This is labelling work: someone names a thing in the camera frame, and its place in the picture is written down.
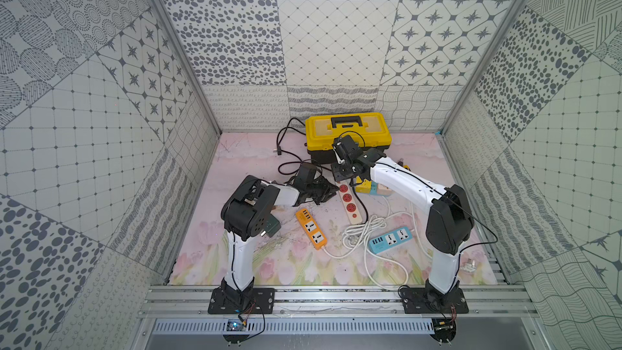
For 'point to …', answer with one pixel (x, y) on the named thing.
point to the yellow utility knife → (406, 166)
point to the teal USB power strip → (391, 239)
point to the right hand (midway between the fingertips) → (342, 172)
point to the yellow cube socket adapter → (364, 188)
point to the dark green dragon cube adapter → (271, 224)
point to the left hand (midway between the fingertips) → (340, 186)
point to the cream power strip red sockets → (350, 202)
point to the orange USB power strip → (317, 238)
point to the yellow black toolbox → (372, 130)
